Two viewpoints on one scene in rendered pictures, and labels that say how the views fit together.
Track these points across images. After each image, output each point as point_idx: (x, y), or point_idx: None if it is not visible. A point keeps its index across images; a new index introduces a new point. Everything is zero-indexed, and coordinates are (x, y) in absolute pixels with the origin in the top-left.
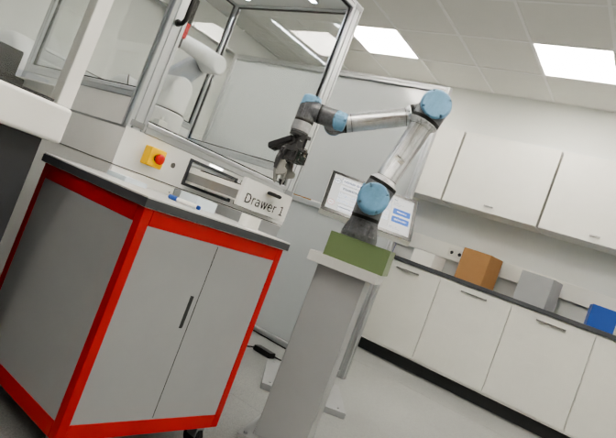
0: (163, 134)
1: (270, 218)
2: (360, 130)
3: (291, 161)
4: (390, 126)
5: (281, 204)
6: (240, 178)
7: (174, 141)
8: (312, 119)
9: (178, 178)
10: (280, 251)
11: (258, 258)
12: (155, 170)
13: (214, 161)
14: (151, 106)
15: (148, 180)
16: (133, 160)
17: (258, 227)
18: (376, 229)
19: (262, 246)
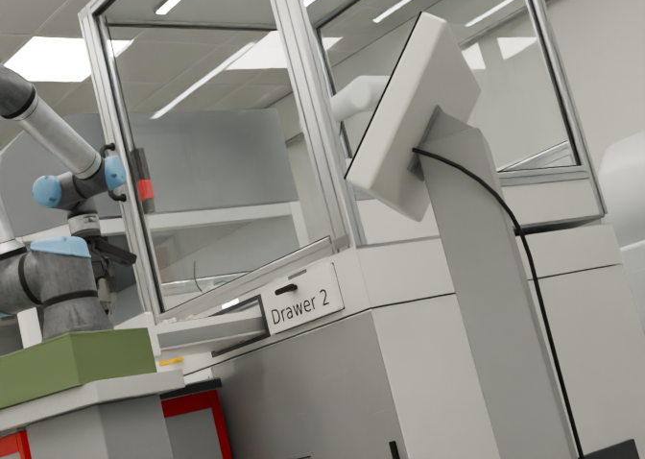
0: (170, 316)
1: (343, 310)
2: (69, 165)
3: (105, 275)
4: (35, 136)
5: None
6: (262, 289)
7: (183, 313)
8: (67, 211)
9: (206, 352)
10: (17, 435)
11: (9, 457)
12: (186, 362)
13: (224, 298)
14: (151, 298)
15: (187, 377)
16: (168, 367)
17: (334, 341)
18: (47, 317)
19: (3, 440)
